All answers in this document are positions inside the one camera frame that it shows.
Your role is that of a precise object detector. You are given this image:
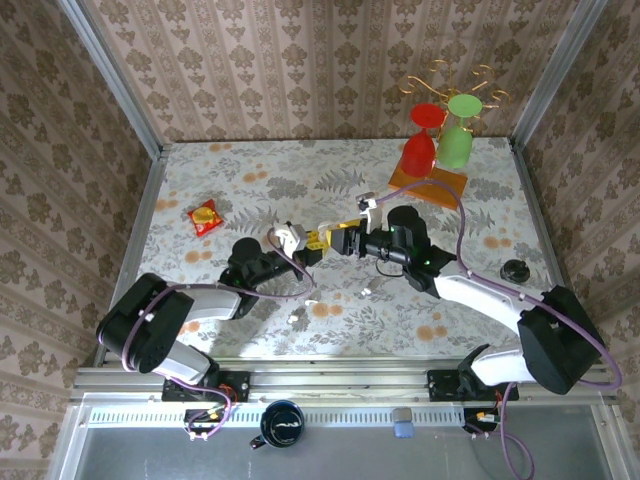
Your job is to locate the red snack packet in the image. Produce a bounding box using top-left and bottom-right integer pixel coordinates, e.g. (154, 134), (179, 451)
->
(187, 198), (225, 239)

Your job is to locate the gold glass rack wooden base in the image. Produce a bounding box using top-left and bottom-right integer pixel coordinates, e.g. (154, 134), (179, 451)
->
(388, 58), (512, 210)

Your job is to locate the red wine glass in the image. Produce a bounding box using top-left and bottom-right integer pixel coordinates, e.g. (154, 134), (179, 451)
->
(399, 102), (447, 177)

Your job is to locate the green wine glass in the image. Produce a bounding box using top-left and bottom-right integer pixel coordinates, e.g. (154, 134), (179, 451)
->
(436, 93), (485, 170)

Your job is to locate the black round knob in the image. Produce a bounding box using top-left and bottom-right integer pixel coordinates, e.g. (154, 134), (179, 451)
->
(498, 259), (530, 282)

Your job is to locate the black power connector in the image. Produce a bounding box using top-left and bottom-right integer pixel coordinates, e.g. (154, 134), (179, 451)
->
(463, 407), (501, 435)
(183, 407), (225, 432)

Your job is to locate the black mug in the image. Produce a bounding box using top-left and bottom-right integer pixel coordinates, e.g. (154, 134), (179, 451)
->
(249, 399), (305, 450)

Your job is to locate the grey blue block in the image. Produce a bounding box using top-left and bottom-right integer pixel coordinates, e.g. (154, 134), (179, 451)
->
(392, 407), (416, 440)

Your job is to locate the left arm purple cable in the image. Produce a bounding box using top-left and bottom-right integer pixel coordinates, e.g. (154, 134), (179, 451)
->
(99, 227), (317, 441)

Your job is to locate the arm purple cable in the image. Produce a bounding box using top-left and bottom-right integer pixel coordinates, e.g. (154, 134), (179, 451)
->
(99, 227), (317, 441)
(372, 180), (624, 479)

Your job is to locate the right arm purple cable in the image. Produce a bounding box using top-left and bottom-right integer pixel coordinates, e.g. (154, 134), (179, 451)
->
(372, 180), (624, 479)

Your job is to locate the aluminium table side rail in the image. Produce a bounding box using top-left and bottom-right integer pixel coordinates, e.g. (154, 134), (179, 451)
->
(94, 144), (169, 364)
(509, 139), (591, 354)

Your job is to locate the aluminium front frame rail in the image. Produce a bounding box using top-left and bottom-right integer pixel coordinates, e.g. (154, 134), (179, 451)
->
(69, 357), (619, 404)

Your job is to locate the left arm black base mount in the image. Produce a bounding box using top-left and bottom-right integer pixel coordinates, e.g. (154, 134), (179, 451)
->
(160, 369), (251, 404)

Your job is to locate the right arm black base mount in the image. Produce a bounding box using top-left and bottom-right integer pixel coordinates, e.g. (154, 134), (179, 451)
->
(427, 369), (520, 403)

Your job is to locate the slotted grey cable duct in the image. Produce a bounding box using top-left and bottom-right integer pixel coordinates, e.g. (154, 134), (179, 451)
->
(87, 405), (464, 429)

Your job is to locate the aluminium corner post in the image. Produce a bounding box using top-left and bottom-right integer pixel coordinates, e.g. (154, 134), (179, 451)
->
(512, 0), (609, 146)
(57, 0), (164, 159)

